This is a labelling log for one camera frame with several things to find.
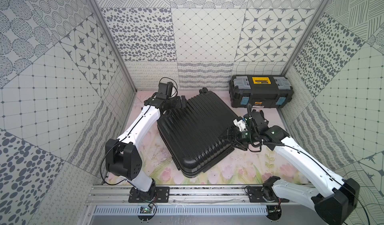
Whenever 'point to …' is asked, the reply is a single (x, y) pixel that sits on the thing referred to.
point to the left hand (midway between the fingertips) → (185, 103)
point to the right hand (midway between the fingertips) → (225, 141)
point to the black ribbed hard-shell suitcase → (192, 134)
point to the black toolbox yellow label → (267, 91)
